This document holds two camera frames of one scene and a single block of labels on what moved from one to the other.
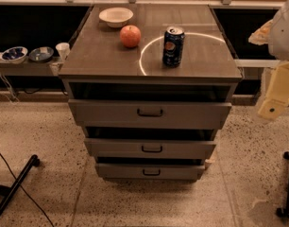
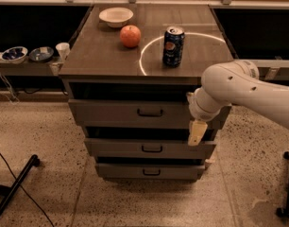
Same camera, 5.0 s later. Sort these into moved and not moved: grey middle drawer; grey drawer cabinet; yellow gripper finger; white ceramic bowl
Moved: yellow gripper finger
Not moved: grey middle drawer; white ceramic bowl; grey drawer cabinet
